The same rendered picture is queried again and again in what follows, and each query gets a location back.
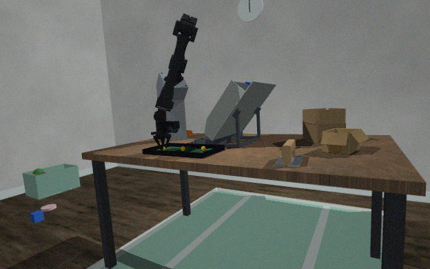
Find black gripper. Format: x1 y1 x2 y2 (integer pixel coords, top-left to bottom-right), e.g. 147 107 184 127
151 121 171 150

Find grey bank of square funnels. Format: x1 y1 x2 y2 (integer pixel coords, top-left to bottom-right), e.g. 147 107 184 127
189 81 276 145

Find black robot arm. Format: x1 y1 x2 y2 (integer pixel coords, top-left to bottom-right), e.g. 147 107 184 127
154 13 198 133

